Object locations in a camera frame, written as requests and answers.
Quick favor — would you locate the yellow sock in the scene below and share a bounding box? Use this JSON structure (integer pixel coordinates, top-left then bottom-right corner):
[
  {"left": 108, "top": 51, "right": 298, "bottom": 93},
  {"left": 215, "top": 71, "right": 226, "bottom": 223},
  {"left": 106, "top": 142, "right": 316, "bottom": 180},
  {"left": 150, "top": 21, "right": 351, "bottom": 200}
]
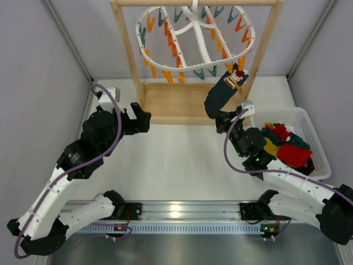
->
[{"left": 264, "top": 137, "right": 280, "bottom": 158}]

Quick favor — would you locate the black sock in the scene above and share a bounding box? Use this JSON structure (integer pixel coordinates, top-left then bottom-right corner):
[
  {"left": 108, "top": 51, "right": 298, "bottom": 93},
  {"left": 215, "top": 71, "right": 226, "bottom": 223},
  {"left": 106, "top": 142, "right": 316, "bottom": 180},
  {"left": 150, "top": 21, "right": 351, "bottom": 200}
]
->
[{"left": 204, "top": 63, "right": 249, "bottom": 119}]

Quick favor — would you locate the red sock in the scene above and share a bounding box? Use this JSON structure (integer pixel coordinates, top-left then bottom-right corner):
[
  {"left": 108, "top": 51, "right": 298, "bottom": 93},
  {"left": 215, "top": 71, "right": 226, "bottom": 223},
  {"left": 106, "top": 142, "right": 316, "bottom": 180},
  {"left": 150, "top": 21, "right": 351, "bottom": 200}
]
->
[
  {"left": 265, "top": 123, "right": 292, "bottom": 142},
  {"left": 277, "top": 144, "right": 312, "bottom": 168}
]

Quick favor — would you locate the white oval clip hanger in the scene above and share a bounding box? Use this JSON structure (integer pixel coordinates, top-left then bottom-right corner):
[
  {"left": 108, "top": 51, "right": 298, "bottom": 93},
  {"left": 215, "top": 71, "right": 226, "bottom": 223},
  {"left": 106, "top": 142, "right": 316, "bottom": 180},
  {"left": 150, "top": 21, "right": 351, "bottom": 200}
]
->
[{"left": 135, "top": 1, "right": 256, "bottom": 76}]

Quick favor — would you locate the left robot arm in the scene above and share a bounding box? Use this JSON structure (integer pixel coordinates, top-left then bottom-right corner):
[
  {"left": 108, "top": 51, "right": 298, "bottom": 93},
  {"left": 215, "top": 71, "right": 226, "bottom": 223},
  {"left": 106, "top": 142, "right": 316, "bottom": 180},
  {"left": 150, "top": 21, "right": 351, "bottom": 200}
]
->
[{"left": 7, "top": 102, "right": 152, "bottom": 259}]

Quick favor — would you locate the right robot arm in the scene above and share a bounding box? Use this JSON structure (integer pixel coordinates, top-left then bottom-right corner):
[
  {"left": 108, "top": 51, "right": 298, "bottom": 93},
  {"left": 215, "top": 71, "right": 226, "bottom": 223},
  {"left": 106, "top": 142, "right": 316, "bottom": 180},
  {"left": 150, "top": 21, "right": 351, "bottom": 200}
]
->
[{"left": 215, "top": 108, "right": 352, "bottom": 245}]

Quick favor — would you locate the wooden hanger stand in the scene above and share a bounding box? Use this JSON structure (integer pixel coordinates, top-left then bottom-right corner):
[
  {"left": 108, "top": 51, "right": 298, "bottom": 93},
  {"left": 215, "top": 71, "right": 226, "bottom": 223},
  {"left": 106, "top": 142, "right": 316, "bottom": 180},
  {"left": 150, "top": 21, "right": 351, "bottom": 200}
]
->
[{"left": 110, "top": 1, "right": 284, "bottom": 125}]

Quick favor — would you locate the teal sock in basket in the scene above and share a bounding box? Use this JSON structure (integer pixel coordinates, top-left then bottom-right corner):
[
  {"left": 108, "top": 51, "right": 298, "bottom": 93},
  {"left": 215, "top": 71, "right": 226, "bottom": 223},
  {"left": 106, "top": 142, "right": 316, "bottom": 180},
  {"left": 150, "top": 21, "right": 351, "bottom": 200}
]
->
[{"left": 261, "top": 129, "right": 311, "bottom": 150}]

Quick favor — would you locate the white plastic basket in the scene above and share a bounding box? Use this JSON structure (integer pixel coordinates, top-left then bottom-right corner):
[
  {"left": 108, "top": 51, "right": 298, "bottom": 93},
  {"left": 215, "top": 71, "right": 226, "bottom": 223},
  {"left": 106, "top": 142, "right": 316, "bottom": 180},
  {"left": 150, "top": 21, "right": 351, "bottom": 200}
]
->
[{"left": 244, "top": 107, "right": 331, "bottom": 180}]

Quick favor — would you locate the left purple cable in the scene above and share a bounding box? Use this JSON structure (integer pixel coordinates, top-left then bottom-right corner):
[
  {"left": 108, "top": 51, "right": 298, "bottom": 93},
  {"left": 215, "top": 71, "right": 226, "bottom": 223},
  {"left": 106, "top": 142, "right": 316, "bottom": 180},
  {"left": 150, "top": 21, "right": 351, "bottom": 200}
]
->
[{"left": 13, "top": 84, "right": 133, "bottom": 259}]

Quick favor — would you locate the purple cable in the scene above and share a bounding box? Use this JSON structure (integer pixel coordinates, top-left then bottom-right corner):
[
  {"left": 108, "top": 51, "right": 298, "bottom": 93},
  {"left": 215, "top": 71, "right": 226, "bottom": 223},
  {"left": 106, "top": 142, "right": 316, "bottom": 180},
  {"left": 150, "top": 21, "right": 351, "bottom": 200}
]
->
[
  {"left": 13, "top": 84, "right": 133, "bottom": 259},
  {"left": 223, "top": 109, "right": 353, "bottom": 241}
]

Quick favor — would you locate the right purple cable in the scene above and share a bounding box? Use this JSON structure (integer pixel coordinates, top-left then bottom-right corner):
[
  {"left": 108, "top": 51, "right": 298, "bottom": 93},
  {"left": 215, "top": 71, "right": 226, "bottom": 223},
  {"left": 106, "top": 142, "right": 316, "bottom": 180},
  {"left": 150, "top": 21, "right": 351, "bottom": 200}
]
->
[{"left": 223, "top": 109, "right": 353, "bottom": 241}]

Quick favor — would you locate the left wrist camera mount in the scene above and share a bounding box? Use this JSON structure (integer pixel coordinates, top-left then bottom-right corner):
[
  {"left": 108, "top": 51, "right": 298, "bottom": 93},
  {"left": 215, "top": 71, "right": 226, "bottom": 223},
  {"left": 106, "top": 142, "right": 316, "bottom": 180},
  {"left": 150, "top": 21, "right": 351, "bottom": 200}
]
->
[{"left": 95, "top": 87, "right": 122, "bottom": 111}]

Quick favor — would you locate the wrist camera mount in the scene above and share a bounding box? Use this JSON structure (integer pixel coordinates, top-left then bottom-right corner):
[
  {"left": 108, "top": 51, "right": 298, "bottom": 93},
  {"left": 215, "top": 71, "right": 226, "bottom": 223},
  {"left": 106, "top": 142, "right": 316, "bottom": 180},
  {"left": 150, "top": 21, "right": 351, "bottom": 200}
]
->
[
  {"left": 238, "top": 100, "right": 255, "bottom": 119},
  {"left": 95, "top": 87, "right": 122, "bottom": 111}
]

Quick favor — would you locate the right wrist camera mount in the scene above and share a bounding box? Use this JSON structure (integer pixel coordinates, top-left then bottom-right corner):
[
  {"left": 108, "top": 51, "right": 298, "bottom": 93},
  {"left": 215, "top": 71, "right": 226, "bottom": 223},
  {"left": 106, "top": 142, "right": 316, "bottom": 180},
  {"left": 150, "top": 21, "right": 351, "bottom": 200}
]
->
[{"left": 238, "top": 100, "right": 255, "bottom": 119}]

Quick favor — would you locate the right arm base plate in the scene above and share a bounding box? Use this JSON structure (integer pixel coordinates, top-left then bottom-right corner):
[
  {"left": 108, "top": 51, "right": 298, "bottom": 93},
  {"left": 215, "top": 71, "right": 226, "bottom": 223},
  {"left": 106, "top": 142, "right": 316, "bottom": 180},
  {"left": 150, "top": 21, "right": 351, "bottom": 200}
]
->
[{"left": 239, "top": 202, "right": 277, "bottom": 221}]

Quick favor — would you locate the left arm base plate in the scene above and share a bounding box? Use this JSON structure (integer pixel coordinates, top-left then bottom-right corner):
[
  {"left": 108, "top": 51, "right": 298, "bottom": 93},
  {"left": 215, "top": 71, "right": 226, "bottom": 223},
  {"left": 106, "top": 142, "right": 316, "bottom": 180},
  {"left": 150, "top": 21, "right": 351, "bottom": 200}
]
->
[{"left": 119, "top": 203, "right": 143, "bottom": 221}]

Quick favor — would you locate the aluminium rail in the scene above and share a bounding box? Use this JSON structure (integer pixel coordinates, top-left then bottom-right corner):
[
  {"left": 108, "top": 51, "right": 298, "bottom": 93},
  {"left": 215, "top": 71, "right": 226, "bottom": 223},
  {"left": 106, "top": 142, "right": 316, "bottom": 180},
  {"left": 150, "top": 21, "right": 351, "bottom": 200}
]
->
[{"left": 63, "top": 200, "right": 345, "bottom": 221}]

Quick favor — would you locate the grey slotted cable duct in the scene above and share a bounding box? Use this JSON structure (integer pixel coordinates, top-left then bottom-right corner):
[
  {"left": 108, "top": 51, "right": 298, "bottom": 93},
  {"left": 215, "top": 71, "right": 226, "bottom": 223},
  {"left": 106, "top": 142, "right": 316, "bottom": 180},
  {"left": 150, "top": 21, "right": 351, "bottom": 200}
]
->
[{"left": 77, "top": 223, "right": 276, "bottom": 235}]

